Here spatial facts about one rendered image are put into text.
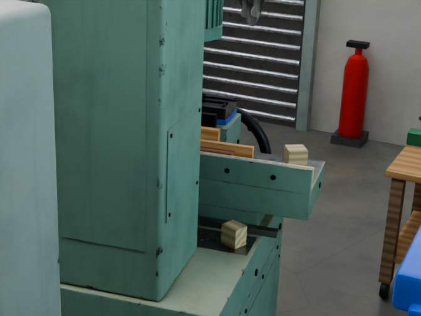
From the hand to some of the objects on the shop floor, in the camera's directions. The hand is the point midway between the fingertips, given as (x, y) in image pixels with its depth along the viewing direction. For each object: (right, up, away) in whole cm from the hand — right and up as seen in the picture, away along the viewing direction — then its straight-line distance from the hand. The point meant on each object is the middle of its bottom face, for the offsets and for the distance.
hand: (253, 22), depth 264 cm
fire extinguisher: (+69, -36, +205) cm, 219 cm away
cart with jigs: (+88, -97, +46) cm, 139 cm away
